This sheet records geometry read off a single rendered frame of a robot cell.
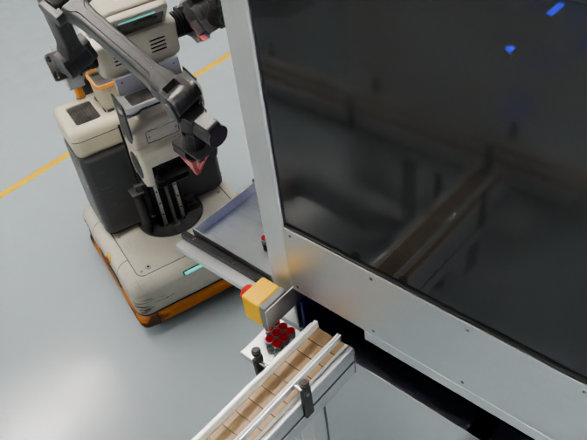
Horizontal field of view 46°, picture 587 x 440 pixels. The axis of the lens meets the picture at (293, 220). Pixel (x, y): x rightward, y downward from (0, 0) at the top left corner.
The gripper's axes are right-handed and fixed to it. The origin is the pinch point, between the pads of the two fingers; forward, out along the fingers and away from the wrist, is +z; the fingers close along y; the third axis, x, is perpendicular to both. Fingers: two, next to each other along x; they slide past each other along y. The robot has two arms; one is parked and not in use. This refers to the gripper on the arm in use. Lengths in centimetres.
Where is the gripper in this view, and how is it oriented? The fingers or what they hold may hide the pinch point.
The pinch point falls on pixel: (197, 171)
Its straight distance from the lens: 178.6
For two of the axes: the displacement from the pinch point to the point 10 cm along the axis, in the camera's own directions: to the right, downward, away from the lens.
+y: 7.5, 4.9, -4.5
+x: 6.6, -5.5, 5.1
